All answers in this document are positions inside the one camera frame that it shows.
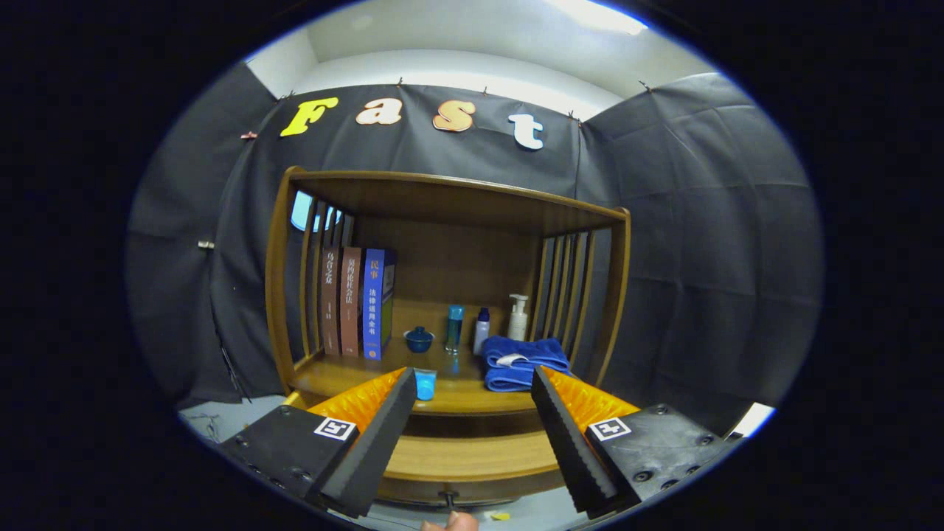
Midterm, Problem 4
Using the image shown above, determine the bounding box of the black backdrop cloth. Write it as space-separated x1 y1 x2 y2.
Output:
125 63 823 436

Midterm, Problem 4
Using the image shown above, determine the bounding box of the dark brown book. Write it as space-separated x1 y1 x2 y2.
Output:
321 247 344 356

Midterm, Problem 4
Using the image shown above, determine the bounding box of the reddish brown book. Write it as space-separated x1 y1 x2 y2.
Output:
340 247 364 358

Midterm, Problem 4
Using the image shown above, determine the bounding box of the blue book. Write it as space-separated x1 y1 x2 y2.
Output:
362 249 397 361

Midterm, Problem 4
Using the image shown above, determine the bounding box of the folded blue towel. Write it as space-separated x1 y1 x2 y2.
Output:
482 336 572 393

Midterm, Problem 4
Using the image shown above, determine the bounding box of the thin tangled cable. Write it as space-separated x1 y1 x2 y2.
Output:
184 413 222 443

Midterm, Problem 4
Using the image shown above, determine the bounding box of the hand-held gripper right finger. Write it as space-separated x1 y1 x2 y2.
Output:
531 366 742 515

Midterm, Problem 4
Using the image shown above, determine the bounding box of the wooden cabinet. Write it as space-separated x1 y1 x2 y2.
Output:
265 166 631 510

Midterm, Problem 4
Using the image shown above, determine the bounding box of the wooden drawer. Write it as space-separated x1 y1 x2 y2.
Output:
284 391 569 510

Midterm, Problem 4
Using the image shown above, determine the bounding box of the white pump bottle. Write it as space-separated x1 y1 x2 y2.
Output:
507 294 530 341

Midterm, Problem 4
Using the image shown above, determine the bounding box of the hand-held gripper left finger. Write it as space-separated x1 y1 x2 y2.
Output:
221 367 418 518

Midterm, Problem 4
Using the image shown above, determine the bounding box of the wooden countertop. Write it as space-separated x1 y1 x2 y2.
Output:
291 299 572 416

